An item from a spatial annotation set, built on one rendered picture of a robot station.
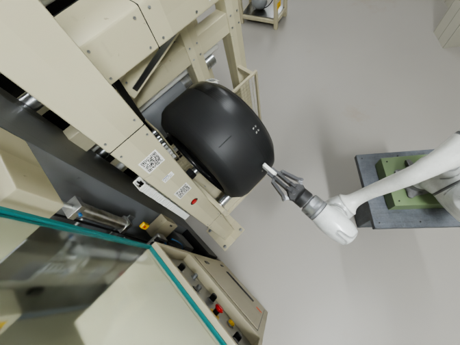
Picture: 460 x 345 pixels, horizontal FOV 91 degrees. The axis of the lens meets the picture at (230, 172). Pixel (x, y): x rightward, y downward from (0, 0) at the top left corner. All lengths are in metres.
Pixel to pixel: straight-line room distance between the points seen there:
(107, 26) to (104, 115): 0.32
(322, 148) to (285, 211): 0.78
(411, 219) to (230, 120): 1.25
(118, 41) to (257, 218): 1.77
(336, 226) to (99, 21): 1.04
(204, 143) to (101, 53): 0.43
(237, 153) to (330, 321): 1.64
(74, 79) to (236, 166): 0.58
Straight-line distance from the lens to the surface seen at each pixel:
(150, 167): 0.83
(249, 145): 0.91
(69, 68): 0.58
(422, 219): 1.75
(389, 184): 1.00
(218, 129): 0.88
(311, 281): 2.16
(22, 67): 0.57
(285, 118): 2.70
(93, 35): 0.87
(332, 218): 0.94
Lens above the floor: 2.14
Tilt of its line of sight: 63 degrees down
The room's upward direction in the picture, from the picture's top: 23 degrees counter-clockwise
